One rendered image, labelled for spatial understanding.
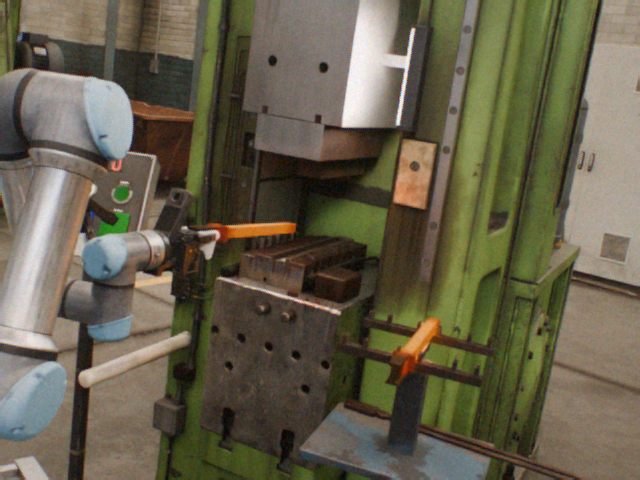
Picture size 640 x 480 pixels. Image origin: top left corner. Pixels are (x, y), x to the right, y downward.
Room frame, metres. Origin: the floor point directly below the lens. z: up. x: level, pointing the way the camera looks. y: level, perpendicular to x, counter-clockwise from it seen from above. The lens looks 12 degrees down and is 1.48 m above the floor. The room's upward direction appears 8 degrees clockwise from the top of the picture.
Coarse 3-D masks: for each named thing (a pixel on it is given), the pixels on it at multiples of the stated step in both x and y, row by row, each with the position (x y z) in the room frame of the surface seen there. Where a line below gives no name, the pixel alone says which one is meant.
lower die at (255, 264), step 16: (304, 240) 2.28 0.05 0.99; (320, 240) 2.32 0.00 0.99; (352, 240) 2.36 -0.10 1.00; (256, 256) 2.03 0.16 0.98; (272, 256) 2.01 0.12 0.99; (240, 272) 2.05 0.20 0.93; (256, 272) 2.03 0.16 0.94; (272, 272) 2.00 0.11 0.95; (288, 272) 1.98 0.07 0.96; (304, 272) 1.97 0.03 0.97; (304, 288) 1.98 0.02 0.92
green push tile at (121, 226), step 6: (120, 216) 2.05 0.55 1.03; (126, 216) 2.05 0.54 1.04; (102, 222) 2.04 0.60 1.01; (120, 222) 2.04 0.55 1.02; (126, 222) 2.04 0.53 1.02; (102, 228) 2.03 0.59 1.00; (108, 228) 2.03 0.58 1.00; (114, 228) 2.03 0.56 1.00; (120, 228) 2.03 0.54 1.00; (126, 228) 2.04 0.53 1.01; (102, 234) 2.02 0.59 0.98
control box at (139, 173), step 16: (128, 160) 2.14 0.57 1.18; (144, 160) 2.15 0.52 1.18; (112, 176) 2.12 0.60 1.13; (128, 176) 2.12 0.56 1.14; (144, 176) 2.12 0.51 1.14; (96, 192) 2.09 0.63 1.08; (112, 192) 2.09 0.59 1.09; (144, 192) 2.10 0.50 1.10; (112, 208) 2.07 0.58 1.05; (128, 208) 2.07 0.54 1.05; (144, 208) 2.08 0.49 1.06; (96, 224) 2.04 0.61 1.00; (144, 224) 2.09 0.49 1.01
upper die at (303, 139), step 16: (256, 128) 2.05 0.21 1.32; (272, 128) 2.03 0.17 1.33; (288, 128) 2.01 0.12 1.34; (304, 128) 1.99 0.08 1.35; (320, 128) 1.97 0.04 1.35; (336, 128) 2.03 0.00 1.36; (352, 128) 2.12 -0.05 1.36; (368, 128) 2.23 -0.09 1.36; (384, 128) 2.34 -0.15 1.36; (256, 144) 2.05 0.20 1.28; (272, 144) 2.03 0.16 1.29; (288, 144) 2.01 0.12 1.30; (304, 144) 1.99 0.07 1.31; (320, 144) 1.97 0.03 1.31; (336, 144) 2.04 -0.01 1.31; (352, 144) 2.14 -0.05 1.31; (368, 144) 2.24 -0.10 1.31; (320, 160) 1.97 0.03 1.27
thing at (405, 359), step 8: (432, 320) 1.76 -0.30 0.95; (424, 328) 1.69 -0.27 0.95; (432, 328) 1.70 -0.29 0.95; (416, 336) 1.62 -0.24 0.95; (424, 336) 1.63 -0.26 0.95; (408, 344) 1.56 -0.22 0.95; (416, 344) 1.57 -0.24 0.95; (424, 344) 1.62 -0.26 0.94; (400, 352) 1.47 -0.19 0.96; (408, 352) 1.51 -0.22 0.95; (416, 352) 1.53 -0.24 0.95; (392, 360) 1.42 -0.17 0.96; (400, 360) 1.43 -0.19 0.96; (408, 360) 1.48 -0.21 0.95; (392, 368) 1.40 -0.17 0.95; (400, 368) 1.43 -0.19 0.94; (408, 368) 1.47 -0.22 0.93; (392, 376) 1.40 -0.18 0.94; (400, 376) 1.44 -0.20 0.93; (392, 384) 1.40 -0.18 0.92
